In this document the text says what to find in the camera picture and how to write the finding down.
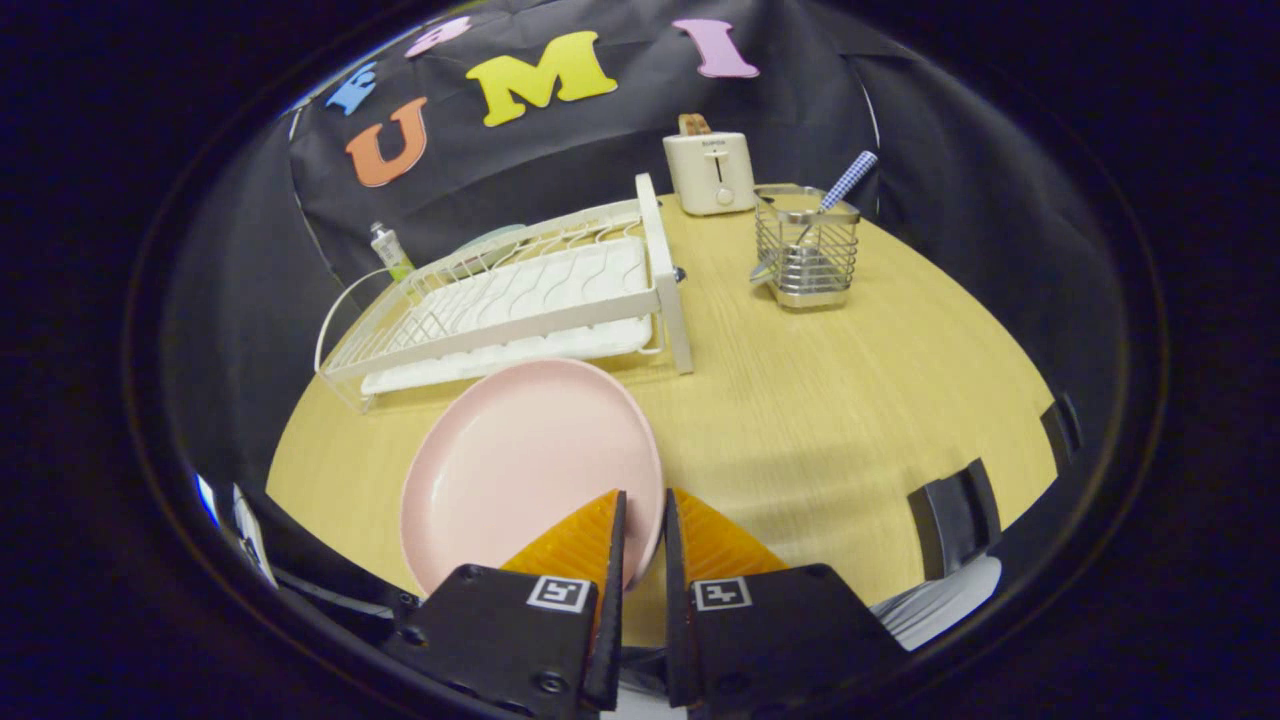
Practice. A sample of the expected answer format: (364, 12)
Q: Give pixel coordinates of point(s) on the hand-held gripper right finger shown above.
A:
(677, 620)

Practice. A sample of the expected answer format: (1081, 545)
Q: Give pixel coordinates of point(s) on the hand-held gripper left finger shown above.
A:
(612, 620)

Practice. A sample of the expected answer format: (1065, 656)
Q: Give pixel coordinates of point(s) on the pink plate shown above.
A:
(520, 460)

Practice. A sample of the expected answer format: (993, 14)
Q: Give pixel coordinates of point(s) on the white dish rack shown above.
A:
(540, 330)

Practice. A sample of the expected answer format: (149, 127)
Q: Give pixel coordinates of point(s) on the pale green plate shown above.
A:
(490, 240)

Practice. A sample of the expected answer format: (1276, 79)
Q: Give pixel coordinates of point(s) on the white ribbed panel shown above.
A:
(945, 605)

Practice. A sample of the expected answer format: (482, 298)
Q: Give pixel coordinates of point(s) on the black table clamp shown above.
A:
(955, 515)
(1062, 432)

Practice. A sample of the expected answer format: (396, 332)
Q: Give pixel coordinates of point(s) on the white side desk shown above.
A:
(252, 530)

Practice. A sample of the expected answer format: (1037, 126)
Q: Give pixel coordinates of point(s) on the computer monitor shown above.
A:
(206, 497)

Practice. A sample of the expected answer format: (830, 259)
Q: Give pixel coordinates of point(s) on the clear bottle with green liquid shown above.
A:
(392, 252)

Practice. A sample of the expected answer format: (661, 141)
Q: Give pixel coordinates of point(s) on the cream toaster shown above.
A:
(710, 175)

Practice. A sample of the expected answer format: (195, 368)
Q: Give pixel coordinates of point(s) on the black backdrop cloth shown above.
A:
(560, 150)

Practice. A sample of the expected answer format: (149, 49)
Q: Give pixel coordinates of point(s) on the brown toast slice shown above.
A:
(694, 124)

